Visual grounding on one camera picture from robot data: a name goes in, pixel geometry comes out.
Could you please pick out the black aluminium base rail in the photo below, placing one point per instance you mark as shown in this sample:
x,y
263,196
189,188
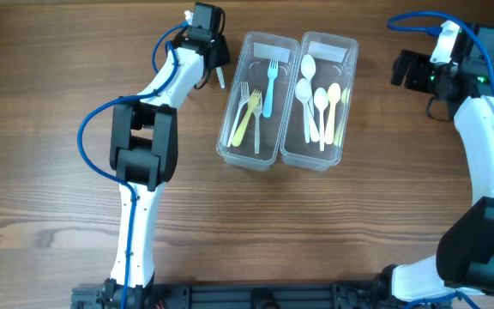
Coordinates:
x,y
337,295

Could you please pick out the yellow plastic fork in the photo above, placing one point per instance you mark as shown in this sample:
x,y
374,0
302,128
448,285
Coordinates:
x,y
251,105

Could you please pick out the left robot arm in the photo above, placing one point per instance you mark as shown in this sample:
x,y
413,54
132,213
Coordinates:
x,y
144,148

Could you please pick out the white plastic spoon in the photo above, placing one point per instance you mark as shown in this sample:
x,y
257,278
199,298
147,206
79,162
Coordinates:
x,y
321,103
303,94
308,70

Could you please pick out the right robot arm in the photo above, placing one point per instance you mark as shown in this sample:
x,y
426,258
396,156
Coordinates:
x,y
463,265

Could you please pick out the clear plastic container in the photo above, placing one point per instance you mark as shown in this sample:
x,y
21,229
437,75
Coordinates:
x,y
256,53
336,59

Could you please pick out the yellow plastic spoon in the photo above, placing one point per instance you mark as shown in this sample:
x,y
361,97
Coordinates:
x,y
334,94

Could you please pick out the white plastic fork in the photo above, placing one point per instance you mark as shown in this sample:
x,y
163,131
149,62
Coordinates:
x,y
257,114
221,78
244,97

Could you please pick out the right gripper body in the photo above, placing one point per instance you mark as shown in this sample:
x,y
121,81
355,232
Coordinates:
x,y
439,70

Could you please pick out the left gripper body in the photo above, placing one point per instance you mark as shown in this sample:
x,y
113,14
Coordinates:
x,y
223,51

